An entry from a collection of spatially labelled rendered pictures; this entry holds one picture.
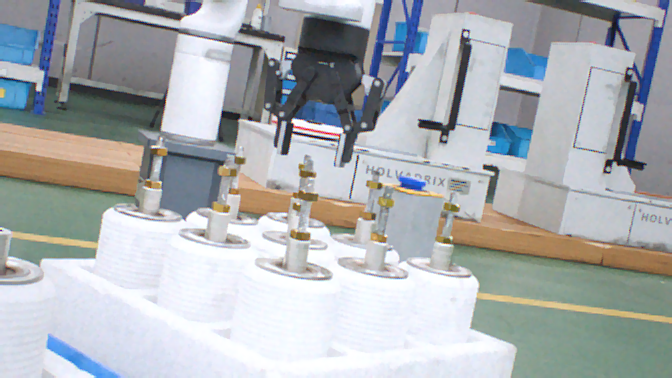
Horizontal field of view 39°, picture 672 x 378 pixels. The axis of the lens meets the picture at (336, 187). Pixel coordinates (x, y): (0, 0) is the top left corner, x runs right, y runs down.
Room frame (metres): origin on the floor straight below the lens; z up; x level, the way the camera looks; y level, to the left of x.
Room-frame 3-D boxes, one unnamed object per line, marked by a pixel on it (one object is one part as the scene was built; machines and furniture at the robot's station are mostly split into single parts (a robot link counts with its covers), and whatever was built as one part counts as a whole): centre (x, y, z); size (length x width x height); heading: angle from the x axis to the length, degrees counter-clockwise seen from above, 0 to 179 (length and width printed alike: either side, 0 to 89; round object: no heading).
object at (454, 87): (3.51, -0.06, 0.45); 0.82 x 0.57 x 0.74; 109
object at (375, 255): (0.98, -0.05, 0.26); 0.02 x 0.02 x 0.03
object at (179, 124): (1.57, 0.26, 0.39); 0.09 x 0.09 x 0.17; 19
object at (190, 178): (1.57, 0.26, 0.15); 0.15 x 0.15 x 0.30; 19
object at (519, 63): (6.71, -1.26, 0.90); 0.50 x 0.38 x 0.21; 18
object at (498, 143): (6.54, -0.85, 0.36); 0.50 x 0.38 x 0.21; 20
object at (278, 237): (1.05, 0.03, 0.25); 0.08 x 0.08 x 0.01
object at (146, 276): (1.05, 0.20, 0.16); 0.10 x 0.10 x 0.18
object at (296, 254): (0.89, 0.02, 0.26); 0.02 x 0.02 x 0.03
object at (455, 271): (1.06, -0.13, 0.25); 0.08 x 0.08 x 0.01
